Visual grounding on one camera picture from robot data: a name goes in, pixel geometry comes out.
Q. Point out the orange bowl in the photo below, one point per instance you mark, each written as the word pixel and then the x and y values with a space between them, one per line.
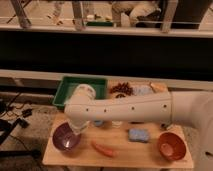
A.
pixel 171 146

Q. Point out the bread piece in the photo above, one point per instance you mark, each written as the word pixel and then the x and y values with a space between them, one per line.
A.
pixel 159 87

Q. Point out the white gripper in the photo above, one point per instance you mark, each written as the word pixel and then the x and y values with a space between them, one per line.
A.
pixel 78 126

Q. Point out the purple bowl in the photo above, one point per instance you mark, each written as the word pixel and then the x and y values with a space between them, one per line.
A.
pixel 64 139

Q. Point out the orange carrot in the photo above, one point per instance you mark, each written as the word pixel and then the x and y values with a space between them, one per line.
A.
pixel 103 150

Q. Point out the small blue cup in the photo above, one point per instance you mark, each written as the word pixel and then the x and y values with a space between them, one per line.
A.
pixel 98 123

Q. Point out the blue sponge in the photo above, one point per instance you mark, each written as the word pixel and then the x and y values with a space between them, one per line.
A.
pixel 138 135

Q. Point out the green plastic tray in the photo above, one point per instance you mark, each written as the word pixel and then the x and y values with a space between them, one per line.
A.
pixel 68 84

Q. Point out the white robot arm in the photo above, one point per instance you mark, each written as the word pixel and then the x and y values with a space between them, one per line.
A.
pixel 187 108

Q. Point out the small white cup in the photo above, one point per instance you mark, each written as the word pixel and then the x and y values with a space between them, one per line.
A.
pixel 116 124

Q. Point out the dark red grape bunch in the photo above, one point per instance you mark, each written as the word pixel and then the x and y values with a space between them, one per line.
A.
pixel 122 88

